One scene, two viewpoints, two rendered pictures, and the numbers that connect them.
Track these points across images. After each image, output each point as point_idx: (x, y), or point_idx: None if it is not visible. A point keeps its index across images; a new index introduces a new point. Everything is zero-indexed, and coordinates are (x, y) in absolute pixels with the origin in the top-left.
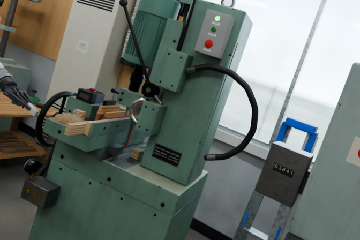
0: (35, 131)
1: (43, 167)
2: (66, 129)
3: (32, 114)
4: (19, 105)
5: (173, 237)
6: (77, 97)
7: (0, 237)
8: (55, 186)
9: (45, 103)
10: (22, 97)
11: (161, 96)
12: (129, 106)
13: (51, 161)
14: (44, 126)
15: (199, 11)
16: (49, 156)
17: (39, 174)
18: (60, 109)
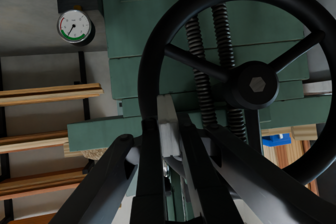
0: (142, 54)
1: None
2: (64, 149)
3: (157, 100)
4: (116, 141)
5: None
6: (183, 178)
7: None
8: (104, 30)
9: (167, 162)
10: (191, 196)
11: (180, 177)
12: (163, 166)
13: (107, 54)
14: (68, 135)
15: None
16: None
17: None
18: (247, 127)
